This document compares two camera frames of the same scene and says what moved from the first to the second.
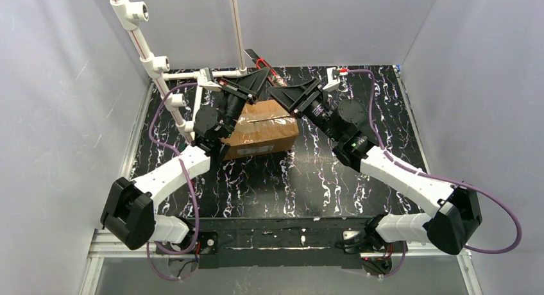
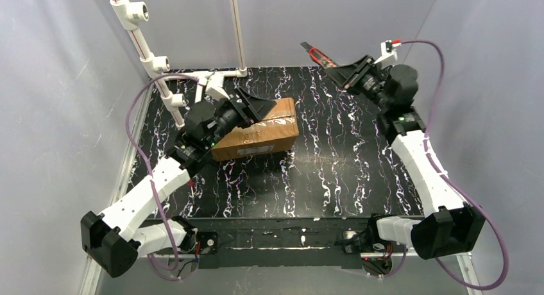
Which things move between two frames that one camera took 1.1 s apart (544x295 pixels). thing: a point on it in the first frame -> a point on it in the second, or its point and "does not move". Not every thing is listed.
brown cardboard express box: (263, 126) does not move
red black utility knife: (272, 76) -> (319, 57)
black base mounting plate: (280, 241) does not move
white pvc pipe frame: (128, 15) does not move
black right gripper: (307, 99) -> (355, 75)
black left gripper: (237, 93) -> (244, 111)
